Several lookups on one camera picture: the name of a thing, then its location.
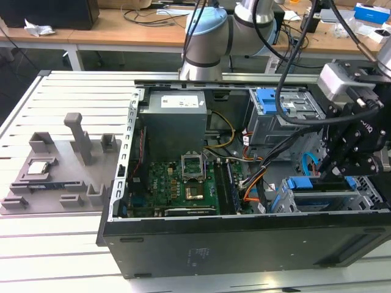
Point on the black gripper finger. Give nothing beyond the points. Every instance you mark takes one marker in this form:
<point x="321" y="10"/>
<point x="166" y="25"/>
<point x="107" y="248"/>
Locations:
<point x="333" y="128"/>
<point x="360" y="164"/>

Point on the hard disk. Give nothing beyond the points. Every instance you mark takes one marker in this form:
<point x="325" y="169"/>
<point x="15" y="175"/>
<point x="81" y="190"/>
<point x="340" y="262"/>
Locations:
<point x="301" y="183"/>

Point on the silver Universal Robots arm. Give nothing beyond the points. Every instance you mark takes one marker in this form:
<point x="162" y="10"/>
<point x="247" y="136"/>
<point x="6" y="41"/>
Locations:
<point x="207" y="42"/>

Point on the metal disk bay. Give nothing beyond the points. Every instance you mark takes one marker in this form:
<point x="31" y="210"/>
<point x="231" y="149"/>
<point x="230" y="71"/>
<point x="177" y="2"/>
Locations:
<point x="288" y="200"/>

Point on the metal optical drive cage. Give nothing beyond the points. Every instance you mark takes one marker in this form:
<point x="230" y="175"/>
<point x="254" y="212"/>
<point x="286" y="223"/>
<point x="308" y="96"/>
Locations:
<point x="268" y="131"/>

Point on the blue plastic drive latch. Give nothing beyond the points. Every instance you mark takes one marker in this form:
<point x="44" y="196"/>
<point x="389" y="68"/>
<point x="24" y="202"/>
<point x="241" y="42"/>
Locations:
<point x="265" y="102"/>

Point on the white open box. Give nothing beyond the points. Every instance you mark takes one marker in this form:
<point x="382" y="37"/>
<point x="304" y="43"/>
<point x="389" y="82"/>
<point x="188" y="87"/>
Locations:
<point x="378" y="35"/>

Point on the white power strip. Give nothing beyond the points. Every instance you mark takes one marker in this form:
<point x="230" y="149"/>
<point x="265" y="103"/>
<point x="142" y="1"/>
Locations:
<point x="272" y="65"/>

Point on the clear plastic bag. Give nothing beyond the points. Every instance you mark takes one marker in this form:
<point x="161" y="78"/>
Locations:
<point x="339" y="30"/>

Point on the small black box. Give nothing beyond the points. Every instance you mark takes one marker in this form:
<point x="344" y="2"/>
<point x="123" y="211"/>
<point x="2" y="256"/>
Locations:
<point x="310" y="26"/>

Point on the blue white carton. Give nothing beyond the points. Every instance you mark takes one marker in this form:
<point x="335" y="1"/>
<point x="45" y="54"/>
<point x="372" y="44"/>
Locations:
<point x="372" y="13"/>

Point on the grey flat device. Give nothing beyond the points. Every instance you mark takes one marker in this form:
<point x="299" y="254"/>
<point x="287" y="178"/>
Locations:
<point x="325" y="15"/>

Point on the RAM stick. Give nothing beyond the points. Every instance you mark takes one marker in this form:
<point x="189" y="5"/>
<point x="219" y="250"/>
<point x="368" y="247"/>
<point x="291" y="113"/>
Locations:
<point x="46" y="185"/>
<point x="232" y="189"/>

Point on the black speaker box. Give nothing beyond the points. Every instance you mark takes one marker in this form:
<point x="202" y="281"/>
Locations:
<point x="281" y="18"/>

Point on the black RAM slot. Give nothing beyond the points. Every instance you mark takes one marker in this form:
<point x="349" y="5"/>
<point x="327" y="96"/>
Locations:
<point x="220" y="189"/>

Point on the black PC case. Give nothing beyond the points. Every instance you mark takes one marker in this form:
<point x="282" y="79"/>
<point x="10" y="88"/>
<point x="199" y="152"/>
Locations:
<point x="244" y="250"/>

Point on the CPU socket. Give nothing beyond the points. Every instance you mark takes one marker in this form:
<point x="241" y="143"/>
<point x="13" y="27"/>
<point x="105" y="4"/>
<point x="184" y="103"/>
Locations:
<point x="194" y="193"/>

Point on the grey power supply unit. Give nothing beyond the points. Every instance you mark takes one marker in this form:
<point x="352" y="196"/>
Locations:
<point x="174" y="128"/>

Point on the black graphics card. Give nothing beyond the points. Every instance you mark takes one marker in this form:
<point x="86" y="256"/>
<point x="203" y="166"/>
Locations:
<point x="189" y="211"/>

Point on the green motherboard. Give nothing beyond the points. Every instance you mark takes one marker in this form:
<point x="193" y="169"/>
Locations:
<point x="162" y="189"/>

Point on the grey parts rack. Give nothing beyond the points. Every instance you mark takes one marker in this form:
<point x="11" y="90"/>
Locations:
<point x="70" y="183"/>

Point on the large black box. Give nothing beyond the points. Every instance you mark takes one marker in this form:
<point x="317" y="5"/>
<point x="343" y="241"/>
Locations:
<point x="61" y="15"/>

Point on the silver CPU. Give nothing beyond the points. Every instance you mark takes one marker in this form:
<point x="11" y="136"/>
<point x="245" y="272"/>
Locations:
<point x="37" y="168"/>

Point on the crumpled white paper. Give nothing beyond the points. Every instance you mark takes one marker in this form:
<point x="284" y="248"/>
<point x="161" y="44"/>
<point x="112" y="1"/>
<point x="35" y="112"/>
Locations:
<point x="38" y="29"/>

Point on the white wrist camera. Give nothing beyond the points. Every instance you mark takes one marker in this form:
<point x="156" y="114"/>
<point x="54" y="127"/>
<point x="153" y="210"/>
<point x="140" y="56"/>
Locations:
<point x="333" y="81"/>

